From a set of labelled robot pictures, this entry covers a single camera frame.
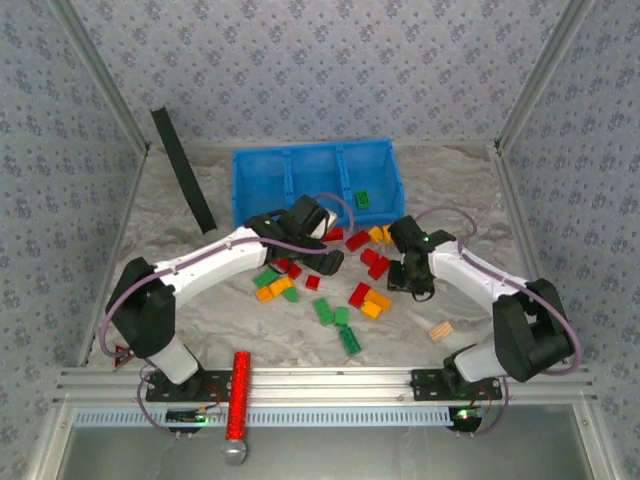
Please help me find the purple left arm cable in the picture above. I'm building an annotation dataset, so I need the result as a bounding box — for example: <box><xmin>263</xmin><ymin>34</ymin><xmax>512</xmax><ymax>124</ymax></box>
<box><xmin>99</xmin><ymin>192</ymin><xmax>356</xmax><ymax>441</ymax></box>

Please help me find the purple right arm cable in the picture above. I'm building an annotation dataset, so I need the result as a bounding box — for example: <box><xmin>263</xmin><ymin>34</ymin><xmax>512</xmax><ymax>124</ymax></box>
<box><xmin>413</xmin><ymin>207</ymin><xmax>584</xmax><ymax>439</ymax></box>

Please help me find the grey metal panel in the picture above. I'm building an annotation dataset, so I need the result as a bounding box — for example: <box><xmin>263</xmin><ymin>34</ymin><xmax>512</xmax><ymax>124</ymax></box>
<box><xmin>64</xmin><ymin>424</ymin><xmax>594</xmax><ymax>480</ymax></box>

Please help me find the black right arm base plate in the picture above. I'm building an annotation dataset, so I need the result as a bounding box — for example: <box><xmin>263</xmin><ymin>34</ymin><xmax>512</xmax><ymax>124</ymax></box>
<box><xmin>410</xmin><ymin>368</ymin><xmax>504</xmax><ymax>401</ymax></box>

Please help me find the thin aluminium frame rail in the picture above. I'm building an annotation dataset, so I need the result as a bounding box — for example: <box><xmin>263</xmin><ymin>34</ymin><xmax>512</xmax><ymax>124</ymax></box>
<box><xmin>492</xmin><ymin>142</ymin><xmax>571</xmax><ymax>369</ymax></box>
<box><xmin>77</xmin><ymin>144</ymin><xmax>151</xmax><ymax>369</ymax></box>

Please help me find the slotted pale blue cable duct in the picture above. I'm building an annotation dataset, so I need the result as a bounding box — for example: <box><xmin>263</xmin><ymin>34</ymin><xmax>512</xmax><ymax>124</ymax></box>
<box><xmin>74</xmin><ymin>405</ymin><xmax>501</xmax><ymax>427</ymax></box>

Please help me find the aluminium corner post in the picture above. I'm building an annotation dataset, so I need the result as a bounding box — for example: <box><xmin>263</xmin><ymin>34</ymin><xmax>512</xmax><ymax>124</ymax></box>
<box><xmin>49</xmin><ymin>0</ymin><xmax>151</xmax><ymax>151</ymax></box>
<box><xmin>494</xmin><ymin>0</ymin><xmax>596</xmax><ymax>151</ymax></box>

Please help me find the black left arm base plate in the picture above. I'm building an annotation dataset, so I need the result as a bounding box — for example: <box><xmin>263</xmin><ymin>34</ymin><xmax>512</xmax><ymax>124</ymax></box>
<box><xmin>144</xmin><ymin>368</ymin><xmax>236</xmax><ymax>404</ymax></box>

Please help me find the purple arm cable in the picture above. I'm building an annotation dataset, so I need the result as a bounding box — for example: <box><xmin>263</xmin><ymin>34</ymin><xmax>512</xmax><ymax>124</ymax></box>
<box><xmin>99</xmin><ymin>192</ymin><xmax>356</xmax><ymax>441</ymax></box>
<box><xmin>413</xmin><ymin>207</ymin><xmax>584</xmax><ymax>439</ymax></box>

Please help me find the long black flat strip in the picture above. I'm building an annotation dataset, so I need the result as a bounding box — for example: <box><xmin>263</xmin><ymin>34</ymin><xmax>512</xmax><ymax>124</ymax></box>
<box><xmin>149</xmin><ymin>106</ymin><xmax>219</xmax><ymax>236</ymax></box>

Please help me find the wide aluminium frame rail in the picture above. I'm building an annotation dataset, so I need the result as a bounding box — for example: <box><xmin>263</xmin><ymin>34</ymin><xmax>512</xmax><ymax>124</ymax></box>
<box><xmin>52</xmin><ymin>367</ymin><xmax>599</xmax><ymax>405</ymax></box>

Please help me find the red triangle warning sign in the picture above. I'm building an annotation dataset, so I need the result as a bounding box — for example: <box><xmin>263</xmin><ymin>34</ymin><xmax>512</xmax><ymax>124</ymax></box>
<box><xmin>112</xmin><ymin>343</ymin><xmax>135</xmax><ymax>371</ymax></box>

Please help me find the red glitter stick silver end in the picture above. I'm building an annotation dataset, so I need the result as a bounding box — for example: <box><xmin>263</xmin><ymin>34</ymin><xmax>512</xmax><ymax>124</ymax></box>
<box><xmin>219</xmin><ymin>351</ymin><xmax>254</xmax><ymax>466</ymax></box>

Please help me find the blue three-compartment plastic bin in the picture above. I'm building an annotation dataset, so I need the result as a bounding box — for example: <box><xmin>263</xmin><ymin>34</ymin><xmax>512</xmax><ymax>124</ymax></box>
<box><xmin>231</xmin><ymin>137</ymin><xmax>407</xmax><ymax>229</ymax></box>

